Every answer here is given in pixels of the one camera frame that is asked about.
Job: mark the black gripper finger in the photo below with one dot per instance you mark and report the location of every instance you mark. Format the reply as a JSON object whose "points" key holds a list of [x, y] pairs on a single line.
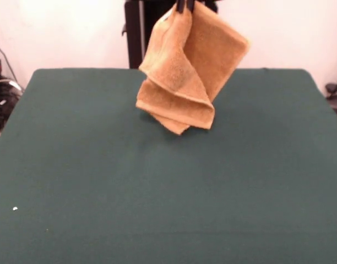
{"points": [[180, 6], [190, 5]]}

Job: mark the dark green table cloth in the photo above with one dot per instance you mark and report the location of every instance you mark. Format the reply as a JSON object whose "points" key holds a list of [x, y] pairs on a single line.
{"points": [[75, 165]]}

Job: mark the tan terry towel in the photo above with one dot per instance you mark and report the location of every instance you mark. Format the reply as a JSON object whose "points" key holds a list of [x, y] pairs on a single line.
{"points": [[212, 55]]}

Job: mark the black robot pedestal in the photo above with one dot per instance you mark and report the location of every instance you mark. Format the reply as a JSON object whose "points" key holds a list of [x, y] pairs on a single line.
{"points": [[135, 41]]}

